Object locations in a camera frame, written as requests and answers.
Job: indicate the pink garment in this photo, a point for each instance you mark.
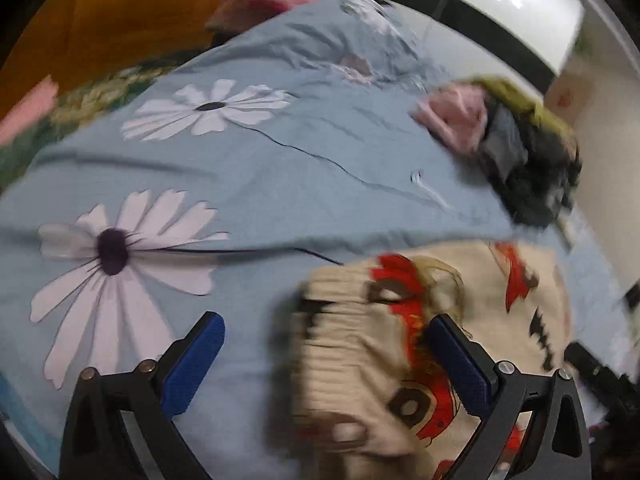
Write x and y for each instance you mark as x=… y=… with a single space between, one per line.
x=455 y=115

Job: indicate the black garment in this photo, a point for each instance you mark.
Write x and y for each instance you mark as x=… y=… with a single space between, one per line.
x=535 y=190

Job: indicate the red door decoration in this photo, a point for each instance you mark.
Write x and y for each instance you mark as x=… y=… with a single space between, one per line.
x=564 y=96

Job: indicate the white and black wardrobe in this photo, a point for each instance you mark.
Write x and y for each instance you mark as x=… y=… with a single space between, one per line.
x=500 y=10

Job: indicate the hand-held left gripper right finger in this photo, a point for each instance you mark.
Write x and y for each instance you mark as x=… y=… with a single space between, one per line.
x=457 y=360

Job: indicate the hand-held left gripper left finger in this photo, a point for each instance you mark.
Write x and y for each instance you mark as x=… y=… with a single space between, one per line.
x=192 y=360

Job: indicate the cream car print pants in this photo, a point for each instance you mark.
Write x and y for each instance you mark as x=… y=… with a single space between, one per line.
x=350 y=360

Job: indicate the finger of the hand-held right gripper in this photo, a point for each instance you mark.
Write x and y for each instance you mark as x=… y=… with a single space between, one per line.
x=590 y=366

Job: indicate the beige door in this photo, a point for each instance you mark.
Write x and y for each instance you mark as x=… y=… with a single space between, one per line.
x=600 y=125

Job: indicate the olive green garment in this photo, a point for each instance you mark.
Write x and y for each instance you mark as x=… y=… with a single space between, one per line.
x=525 y=105

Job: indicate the pink cloth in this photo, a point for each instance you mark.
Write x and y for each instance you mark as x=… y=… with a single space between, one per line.
x=27 y=110

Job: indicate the dark grey sweater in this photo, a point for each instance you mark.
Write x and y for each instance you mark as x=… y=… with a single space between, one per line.
x=502 y=142

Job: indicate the blue floral duvet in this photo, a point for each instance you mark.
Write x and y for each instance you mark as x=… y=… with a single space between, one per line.
x=300 y=200

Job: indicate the wooden headboard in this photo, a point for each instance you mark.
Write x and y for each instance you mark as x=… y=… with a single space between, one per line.
x=125 y=20

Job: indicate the green floral bed sheet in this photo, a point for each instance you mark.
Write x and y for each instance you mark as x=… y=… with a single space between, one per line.
x=100 y=95

